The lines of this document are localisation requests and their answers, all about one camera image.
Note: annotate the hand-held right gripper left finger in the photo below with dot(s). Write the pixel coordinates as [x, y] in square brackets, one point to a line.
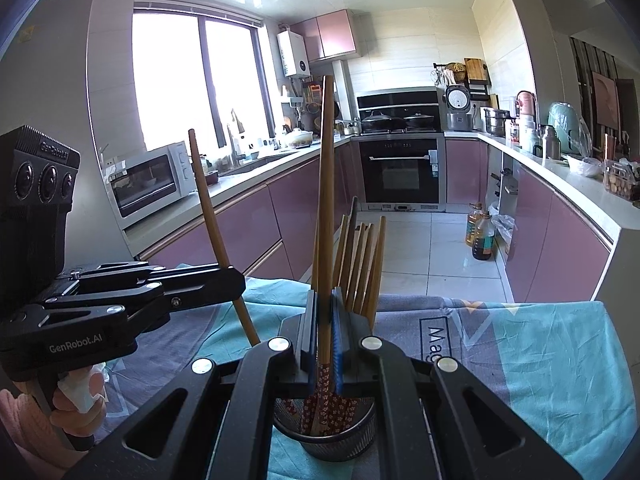
[313, 345]

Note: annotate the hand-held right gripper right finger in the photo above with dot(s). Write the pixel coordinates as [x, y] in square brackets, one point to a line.
[338, 345]

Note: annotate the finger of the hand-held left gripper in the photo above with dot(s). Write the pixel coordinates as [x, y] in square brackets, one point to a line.
[150, 272]
[210, 287]

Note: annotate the floral-end wooden chopstick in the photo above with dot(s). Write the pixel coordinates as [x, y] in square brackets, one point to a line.
[326, 210]
[210, 210]

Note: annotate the bunch of wooden chopsticks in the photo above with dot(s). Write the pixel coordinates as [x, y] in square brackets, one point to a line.
[365, 270]

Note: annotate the black mesh utensil holder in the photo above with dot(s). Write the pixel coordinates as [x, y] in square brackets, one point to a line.
[325, 447]

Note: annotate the person's left hand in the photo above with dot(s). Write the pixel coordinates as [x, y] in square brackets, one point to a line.
[85, 419]

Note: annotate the pink base cabinet run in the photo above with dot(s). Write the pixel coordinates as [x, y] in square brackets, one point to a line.
[275, 220]
[550, 240]

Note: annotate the white countertop oven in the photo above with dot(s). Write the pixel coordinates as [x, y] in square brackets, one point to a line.
[180, 170]

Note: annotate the dark red bowl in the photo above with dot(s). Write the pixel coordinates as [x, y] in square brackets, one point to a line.
[211, 176]

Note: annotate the white tissue wad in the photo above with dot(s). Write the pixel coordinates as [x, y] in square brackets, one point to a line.
[75, 392]

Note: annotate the kitchen sink faucet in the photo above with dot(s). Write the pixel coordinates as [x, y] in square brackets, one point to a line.
[235, 135]

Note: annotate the white ceramic casserole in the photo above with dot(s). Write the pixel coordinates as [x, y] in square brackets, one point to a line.
[299, 140]

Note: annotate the black built-in oven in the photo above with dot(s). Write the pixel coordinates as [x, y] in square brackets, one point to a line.
[400, 175]

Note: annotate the yellow cooking oil bottle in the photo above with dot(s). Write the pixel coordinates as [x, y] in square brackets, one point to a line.
[474, 225]

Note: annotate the teal and grey tablecloth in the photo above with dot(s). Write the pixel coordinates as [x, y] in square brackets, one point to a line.
[525, 360]

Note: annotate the kitchen window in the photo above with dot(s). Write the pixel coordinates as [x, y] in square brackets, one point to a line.
[165, 85]

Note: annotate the white plastic bags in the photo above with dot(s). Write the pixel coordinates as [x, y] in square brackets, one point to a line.
[504, 232]

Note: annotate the black lidded wok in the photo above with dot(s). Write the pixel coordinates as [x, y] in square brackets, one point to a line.
[381, 122]

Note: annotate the black lidded pan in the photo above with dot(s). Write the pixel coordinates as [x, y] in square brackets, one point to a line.
[419, 121]

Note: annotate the black range hood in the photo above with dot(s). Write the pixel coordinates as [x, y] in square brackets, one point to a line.
[397, 102]

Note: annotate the white rice cooker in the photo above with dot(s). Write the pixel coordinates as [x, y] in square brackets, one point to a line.
[459, 110]

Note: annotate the stainless steel pot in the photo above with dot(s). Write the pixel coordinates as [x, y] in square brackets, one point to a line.
[496, 122]

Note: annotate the steel thermos flask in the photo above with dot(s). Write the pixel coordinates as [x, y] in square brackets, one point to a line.
[550, 142]

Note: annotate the white bowl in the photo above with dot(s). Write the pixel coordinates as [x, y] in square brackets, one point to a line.
[585, 167]

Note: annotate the pink electric kettle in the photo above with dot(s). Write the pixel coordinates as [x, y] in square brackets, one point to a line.
[526, 105]

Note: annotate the clear food container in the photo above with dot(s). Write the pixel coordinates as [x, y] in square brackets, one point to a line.
[619, 179]

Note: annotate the dark wooden slat panel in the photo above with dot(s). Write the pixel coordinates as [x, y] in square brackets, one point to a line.
[582, 65]

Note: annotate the white wall water heater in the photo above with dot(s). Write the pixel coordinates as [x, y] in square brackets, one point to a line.
[292, 55]

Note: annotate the pink upper wall cabinet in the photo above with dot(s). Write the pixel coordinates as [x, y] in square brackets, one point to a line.
[330, 35]

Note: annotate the wall rack with cutting boards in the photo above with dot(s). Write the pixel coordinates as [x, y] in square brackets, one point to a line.
[475, 72]

